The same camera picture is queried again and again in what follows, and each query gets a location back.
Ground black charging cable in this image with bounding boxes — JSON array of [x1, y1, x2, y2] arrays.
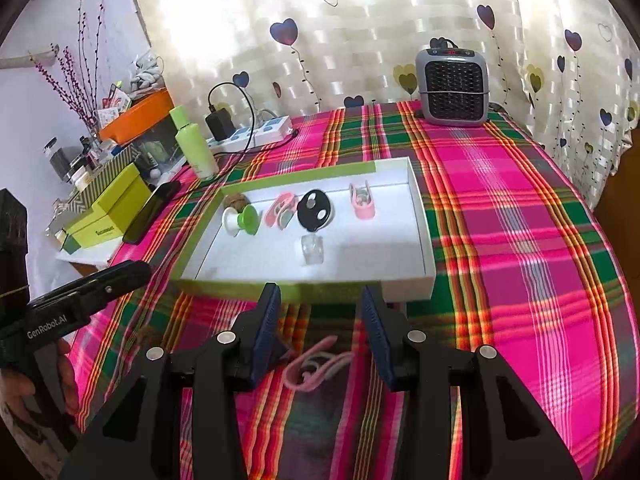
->
[[165, 82, 301, 196]]

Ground plaid pink green tablecloth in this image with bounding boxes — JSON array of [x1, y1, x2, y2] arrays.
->
[[65, 100, 628, 480]]

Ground grey portable heater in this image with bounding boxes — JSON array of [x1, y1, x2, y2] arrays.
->
[[415, 37, 490, 127]]

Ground pink plastic holder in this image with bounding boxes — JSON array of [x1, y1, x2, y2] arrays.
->
[[348, 181, 377, 220]]

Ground pink and white clip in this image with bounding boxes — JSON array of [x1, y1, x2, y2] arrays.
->
[[263, 192, 299, 231]]

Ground grey white cloth bundle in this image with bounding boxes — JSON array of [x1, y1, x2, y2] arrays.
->
[[129, 52, 163, 92]]

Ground cream curtain with heart print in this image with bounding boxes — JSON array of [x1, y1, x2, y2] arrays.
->
[[125, 0, 640, 211]]

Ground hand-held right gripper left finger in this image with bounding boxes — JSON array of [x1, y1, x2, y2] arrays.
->
[[59, 282, 282, 480]]

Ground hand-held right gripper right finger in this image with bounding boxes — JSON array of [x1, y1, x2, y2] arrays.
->
[[361, 285, 583, 480]]

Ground striped cardboard box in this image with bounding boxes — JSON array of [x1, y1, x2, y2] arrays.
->
[[50, 142, 143, 221]]

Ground brown wooden board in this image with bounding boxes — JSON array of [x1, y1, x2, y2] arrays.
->
[[592, 125, 640, 241]]

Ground lime green labelled box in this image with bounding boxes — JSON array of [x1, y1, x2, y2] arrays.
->
[[60, 207, 128, 255]]

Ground colourful card packs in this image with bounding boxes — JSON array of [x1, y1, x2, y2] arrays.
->
[[95, 82, 133, 128]]

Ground white and green spool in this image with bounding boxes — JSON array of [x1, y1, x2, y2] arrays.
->
[[222, 205, 263, 237]]

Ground light green plastic bottle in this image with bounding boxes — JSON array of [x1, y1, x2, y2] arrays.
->
[[169, 106, 220, 182]]

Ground black round disc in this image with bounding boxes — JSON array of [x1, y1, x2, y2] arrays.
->
[[296, 189, 333, 233]]

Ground glass jar with black lid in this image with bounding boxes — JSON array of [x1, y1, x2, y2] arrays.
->
[[42, 137, 76, 181]]

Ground person's left hand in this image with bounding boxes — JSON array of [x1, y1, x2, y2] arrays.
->
[[0, 339, 80, 426]]

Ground white and blue power strip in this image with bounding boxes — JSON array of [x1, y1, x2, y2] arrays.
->
[[206, 115, 293, 153]]

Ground white tray with green rim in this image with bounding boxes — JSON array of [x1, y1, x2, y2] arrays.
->
[[172, 156, 437, 306]]

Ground pink cord loop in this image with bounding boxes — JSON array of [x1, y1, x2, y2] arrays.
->
[[282, 335, 357, 392]]

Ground orange storage box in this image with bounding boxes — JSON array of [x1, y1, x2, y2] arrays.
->
[[98, 87, 176, 145]]

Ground black charger adapter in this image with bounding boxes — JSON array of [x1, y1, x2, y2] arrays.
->
[[205, 104, 236, 141]]

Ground black smartphone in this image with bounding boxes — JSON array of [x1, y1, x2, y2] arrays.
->
[[122, 180, 182, 246]]

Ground white wall pipe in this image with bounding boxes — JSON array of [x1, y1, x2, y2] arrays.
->
[[0, 44, 60, 70]]

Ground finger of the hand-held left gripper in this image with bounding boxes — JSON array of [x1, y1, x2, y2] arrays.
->
[[70, 260, 154, 309]]

